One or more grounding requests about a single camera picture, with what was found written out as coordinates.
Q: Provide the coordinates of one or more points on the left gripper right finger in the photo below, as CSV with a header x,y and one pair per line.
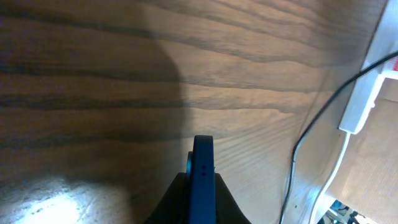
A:
x,y
227,210

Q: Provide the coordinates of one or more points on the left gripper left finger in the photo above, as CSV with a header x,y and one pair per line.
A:
x,y
172,207

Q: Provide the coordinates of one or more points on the Galaxy smartphone blue screen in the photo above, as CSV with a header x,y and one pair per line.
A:
x,y
201,182

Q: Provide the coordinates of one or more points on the white power strip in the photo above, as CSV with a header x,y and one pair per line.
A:
x,y
363,96

